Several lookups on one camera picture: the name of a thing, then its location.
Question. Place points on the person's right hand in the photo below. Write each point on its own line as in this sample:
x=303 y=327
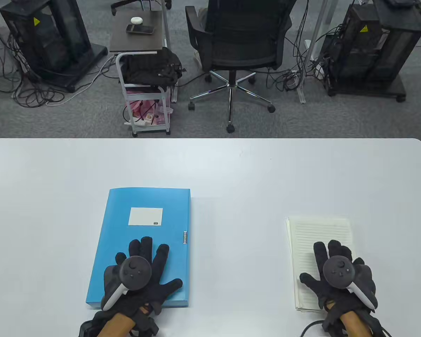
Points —
x=315 y=288

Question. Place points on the person's left hand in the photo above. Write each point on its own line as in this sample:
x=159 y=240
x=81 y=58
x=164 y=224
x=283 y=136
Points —
x=161 y=279

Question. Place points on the stack of lined papers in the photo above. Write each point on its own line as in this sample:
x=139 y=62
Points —
x=319 y=231

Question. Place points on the blue file box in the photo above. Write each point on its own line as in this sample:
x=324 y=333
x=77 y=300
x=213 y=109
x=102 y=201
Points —
x=119 y=224

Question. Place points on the person's left forearm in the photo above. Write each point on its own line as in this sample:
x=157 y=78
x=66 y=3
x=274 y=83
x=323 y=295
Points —
x=115 y=326

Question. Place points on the person's right forearm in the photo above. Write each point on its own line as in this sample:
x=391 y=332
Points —
x=352 y=326

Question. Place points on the pink plastic bag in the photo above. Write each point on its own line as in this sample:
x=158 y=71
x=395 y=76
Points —
x=144 y=105

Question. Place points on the white rolling cart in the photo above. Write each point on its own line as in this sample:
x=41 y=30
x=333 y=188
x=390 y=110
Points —
x=145 y=94

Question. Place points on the black bag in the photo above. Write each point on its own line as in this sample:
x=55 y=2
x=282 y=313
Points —
x=151 y=68

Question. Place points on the brown side table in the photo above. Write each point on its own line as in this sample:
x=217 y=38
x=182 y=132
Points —
x=137 y=42

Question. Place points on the black equipment cabinet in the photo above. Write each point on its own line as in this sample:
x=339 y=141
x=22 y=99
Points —
x=49 y=35
x=372 y=45

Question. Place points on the black smartphone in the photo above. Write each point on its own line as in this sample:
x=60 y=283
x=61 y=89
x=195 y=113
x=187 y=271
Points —
x=140 y=29

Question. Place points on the black mesh office chair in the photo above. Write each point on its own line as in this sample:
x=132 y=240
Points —
x=242 y=35

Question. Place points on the white round puck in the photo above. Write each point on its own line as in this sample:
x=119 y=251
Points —
x=137 y=20

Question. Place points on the black chair base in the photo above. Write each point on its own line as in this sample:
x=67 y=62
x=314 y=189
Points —
x=126 y=3

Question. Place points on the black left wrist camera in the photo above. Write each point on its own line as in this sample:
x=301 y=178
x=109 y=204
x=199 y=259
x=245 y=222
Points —
x=148 y=323

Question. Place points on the aluminium frame post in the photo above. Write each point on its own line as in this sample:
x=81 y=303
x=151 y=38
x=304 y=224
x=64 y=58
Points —
x=301 y=93

